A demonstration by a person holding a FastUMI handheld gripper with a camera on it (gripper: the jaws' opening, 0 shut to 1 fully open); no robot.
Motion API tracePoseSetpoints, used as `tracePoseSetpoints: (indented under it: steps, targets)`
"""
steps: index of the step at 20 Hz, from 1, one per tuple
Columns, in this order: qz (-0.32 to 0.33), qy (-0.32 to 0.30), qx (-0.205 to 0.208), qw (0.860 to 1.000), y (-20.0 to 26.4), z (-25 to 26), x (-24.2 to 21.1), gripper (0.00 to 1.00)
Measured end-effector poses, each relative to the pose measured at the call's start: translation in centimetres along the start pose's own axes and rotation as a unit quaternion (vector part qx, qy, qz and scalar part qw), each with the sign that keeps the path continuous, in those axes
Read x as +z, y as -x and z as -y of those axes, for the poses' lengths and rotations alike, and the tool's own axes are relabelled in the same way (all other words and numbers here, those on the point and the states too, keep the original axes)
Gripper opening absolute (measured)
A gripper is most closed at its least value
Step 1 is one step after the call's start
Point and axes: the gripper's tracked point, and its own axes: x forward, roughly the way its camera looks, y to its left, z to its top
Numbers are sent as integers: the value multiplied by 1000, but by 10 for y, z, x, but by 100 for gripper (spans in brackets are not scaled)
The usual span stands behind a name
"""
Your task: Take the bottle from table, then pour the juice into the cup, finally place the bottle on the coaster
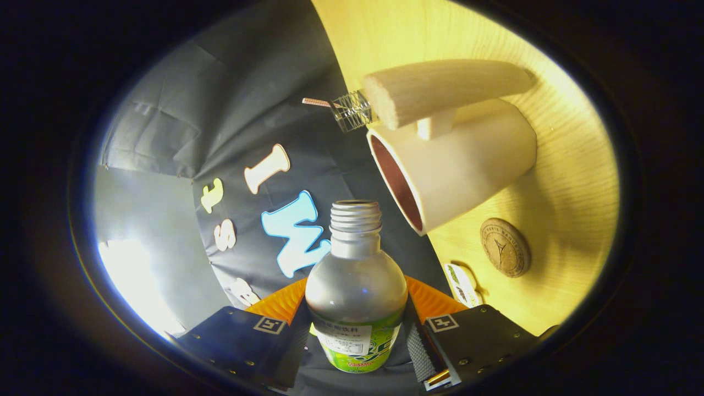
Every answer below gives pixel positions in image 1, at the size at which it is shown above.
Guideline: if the round cork coaster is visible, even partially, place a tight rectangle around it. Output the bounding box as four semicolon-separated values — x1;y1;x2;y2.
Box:
480;218;532;278

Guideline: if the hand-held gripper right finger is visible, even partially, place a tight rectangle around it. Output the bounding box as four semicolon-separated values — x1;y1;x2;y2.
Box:
404;275;559;392

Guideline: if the clear glass straw holder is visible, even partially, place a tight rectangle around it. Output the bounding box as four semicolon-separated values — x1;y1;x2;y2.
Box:
329;91;375;134

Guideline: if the wooden table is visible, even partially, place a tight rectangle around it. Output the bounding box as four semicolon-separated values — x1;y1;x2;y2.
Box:
311;0;619;337

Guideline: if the white cup with handle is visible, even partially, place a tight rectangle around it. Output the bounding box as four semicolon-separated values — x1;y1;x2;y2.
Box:
363;59;538;236

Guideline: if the white divided plate with beans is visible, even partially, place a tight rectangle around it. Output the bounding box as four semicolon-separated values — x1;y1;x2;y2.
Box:
444;262;485;307

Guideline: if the silver bottle with green label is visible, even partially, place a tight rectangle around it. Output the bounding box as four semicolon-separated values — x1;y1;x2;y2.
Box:
304;200;409;374

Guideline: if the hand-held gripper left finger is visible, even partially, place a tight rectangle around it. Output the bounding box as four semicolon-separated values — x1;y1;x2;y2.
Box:
168;278;312;392

